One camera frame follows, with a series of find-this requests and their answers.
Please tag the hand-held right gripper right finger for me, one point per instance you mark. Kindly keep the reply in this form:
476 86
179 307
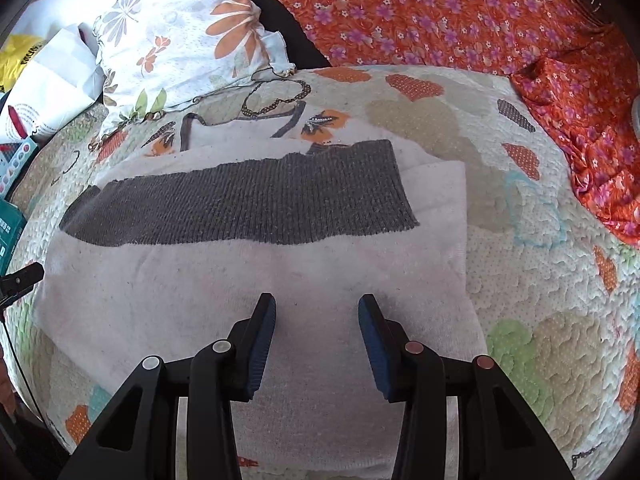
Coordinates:
375 350

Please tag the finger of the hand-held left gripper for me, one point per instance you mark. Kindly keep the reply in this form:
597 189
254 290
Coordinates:
22 280

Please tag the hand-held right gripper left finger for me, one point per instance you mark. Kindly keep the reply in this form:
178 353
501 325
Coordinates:
260 350

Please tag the pink sweater with floral print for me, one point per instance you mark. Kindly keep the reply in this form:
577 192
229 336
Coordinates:
200 280

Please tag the green cardboard box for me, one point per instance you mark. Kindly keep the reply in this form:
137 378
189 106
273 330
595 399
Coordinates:
9 235

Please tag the watercolour paint palette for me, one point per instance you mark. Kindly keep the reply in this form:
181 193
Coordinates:
15 167

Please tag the quilted heart patchwork bedspread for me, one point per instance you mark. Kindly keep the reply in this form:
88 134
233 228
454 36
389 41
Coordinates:
525 285

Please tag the white paper bag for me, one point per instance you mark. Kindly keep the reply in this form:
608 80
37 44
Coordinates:
55 90

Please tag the yellow plastic bag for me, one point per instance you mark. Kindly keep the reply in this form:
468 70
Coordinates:
20 57

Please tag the white floral pillow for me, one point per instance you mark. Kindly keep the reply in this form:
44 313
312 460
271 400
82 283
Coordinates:
190 25

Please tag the orange floral bed sheet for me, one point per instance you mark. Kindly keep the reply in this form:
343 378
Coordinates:
425 10

